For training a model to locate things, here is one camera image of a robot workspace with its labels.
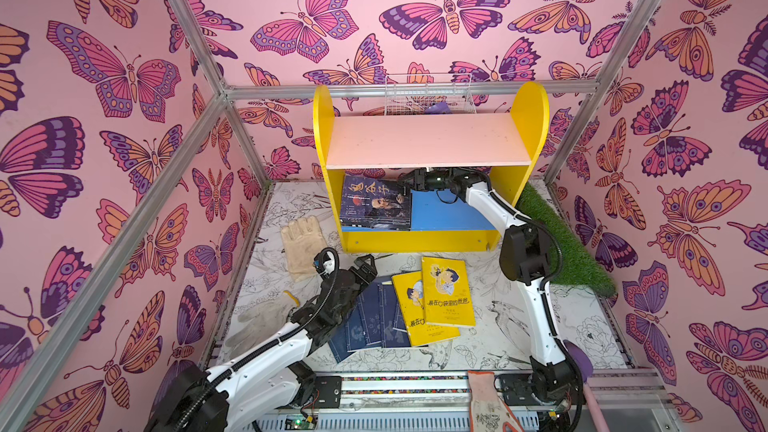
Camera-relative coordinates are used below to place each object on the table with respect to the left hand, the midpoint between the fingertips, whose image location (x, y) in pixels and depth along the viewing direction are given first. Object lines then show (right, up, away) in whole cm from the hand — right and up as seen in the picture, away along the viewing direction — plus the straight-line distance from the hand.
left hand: (370, 260), depth 82 cm
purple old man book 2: (+3, +10, +6) cm, 12 cm away
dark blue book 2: (0, -13, +4) cm, 14 cm away
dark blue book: (-4, -19, 0) cm, 20 cm away
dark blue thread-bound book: (-8, -22, -1) cm, 23 cm away
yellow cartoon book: (+22, -10, +6) cm, 25 cm away
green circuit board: (-17, -38, -9) cm, 42 cm away
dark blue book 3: (+6, -19, 0) cm, 20 cm away
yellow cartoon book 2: (+11, -9, +6) cm, 16 cm away
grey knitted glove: (-32, -17, +4) cm, 36 cm away
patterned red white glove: (+29, -34, -12) cm, 46 cm away
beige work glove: (-25, +4, +21) cm, 33 cm away
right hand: (+9, +24, +13) cm, 28 cm away
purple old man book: (+1, +17, +8) cm, 19 cm away
